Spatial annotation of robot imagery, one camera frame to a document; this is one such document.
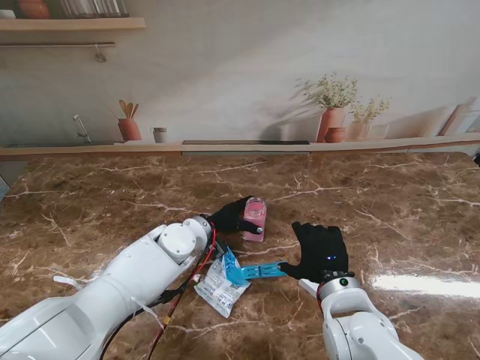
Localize tall terracotta flower vase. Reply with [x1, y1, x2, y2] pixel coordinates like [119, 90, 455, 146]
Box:
[294, 73, 359, 143]

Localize wooden wall shelf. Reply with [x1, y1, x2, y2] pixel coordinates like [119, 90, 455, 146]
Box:
[0, 17, 146, 32]

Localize small terracotta pot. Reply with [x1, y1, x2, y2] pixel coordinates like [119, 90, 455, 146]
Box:
[324, 126, 348, 144]

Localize terracotta utensil pot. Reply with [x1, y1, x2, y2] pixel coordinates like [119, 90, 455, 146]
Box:
[118, 99, 143, 142]

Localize white and blue salt bag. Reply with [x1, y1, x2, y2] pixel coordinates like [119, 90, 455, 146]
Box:
[193, 249, 251, 319]

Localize row of glass jars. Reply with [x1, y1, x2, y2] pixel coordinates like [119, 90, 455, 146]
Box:
[58, 0, 131, 19]

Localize metal hanging rail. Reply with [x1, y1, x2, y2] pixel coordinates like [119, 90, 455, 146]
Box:
[0, 40, 116, 63]

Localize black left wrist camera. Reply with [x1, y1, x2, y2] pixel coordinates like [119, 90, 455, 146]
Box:
[213, 241, 230, 262]

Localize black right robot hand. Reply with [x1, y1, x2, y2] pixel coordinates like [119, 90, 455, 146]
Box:
[278, 220, 356, 284]

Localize terracotta jar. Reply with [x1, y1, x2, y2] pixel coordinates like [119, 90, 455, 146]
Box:
[18, 0, 51, 20]

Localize wooden cutting boards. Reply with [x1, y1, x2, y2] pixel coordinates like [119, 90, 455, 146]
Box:
[436, 96, 480, 137]

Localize chrome faucet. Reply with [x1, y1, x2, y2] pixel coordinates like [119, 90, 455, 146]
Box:
[72, 114, 93, 144]

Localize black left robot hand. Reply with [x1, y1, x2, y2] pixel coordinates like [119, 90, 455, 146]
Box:
[208, 195, 264, 236]

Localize red black left arm cables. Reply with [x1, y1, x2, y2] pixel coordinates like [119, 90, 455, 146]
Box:
[99, 223, 226, 360]

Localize blue plastic bag clip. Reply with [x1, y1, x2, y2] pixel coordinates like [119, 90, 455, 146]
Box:
[224, 250, 290, 287]

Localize wooden counter ledge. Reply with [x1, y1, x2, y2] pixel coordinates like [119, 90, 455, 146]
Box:
[0, 133, 480, 163]

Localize white strap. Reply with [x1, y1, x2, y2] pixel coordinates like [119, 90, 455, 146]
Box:
[52, 274, 166, 331]

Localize clear bottle with pink seasoning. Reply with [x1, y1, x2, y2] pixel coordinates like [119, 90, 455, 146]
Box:
[242, 196, 269, 243]

